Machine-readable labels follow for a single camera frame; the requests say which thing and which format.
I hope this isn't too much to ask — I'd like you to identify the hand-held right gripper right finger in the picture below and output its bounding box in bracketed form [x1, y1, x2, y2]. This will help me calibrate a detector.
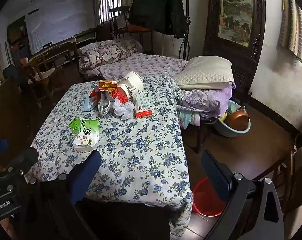
[198, 150, 285, 240]

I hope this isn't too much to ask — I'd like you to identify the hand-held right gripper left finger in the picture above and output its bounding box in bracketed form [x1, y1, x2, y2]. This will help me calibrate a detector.
[40, 150, 109, 240]

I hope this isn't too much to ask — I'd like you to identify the red plastic basket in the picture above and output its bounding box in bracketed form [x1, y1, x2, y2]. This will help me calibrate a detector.
[192, 177, 227, 217]

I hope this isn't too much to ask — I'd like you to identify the blue face mask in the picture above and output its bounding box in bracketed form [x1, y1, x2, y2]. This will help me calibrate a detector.
[84, 95, 98, 112]

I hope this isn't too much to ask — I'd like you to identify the white printed paper cup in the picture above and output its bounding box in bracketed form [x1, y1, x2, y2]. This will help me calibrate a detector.
[117, 71, 145, 99]

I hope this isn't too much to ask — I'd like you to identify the green and white carton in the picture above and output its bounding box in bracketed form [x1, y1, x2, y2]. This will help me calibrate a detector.
[70, 117, 101, 152]

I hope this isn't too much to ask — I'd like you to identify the light blue plastic basin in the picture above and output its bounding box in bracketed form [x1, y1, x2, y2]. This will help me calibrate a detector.
[214, 99, 251, 138]

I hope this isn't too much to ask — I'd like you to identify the pale green cloth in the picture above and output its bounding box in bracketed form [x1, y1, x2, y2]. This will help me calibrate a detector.
[177, 110, 200, 130]

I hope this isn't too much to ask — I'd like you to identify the silver foil packet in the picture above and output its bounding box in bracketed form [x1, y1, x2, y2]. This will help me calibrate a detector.
[98, 92, 116, 117]

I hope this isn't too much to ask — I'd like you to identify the white plastic bag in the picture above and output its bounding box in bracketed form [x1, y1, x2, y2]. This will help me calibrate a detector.
[113, 100, 134, 120]

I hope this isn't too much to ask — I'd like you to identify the purple folded blanket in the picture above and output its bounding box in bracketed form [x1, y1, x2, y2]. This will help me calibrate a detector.
[177, 84, 232, 128]

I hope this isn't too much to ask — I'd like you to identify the red snack packet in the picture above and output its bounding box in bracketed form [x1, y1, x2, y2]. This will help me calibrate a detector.
[90, 85, 109, 98]

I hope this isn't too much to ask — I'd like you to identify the wooden chair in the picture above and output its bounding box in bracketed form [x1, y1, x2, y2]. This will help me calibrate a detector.
[273, 130, 302, 215]

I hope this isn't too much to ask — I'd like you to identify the red and white medicine box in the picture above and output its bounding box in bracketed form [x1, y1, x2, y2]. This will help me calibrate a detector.
[133, 93, 152, 119]

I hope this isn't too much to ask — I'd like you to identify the wooden armchair with cushion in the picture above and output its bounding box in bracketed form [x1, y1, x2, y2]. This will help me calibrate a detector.
[20, 37, 78, 108]

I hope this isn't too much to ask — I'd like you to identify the white quilted pillow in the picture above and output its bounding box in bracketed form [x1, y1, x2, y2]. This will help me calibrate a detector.
[173, 56, 235, 90]

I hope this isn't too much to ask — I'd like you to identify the maroon floral folded quilt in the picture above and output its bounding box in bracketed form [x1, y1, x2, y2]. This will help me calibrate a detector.
[77, 39, 144, 74]

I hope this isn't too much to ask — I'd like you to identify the purple floral bed sheet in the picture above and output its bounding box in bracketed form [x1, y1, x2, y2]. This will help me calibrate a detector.
[101, 52, 189, 80]

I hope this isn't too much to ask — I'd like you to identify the white dust cover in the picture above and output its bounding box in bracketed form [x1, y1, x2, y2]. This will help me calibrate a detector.
[25, 0, 96, 48]

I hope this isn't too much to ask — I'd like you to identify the black coat stand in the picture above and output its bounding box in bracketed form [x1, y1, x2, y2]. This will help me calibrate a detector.
[178, 0, 191, 59]

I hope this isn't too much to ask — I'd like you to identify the dark framed landscape painting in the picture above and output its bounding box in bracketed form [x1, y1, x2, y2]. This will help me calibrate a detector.
[203, 0, 266, 98]

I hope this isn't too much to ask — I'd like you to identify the black chair with orange seat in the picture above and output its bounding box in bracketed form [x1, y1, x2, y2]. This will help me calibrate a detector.
[108, 5, 152, 40]

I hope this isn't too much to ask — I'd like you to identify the striped curtain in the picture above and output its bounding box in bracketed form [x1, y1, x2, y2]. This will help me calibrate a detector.
[277, 0, 302, 63]

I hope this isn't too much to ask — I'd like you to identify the black jacket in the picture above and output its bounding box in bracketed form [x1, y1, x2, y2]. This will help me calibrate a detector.
[128, 0, 187, 39]

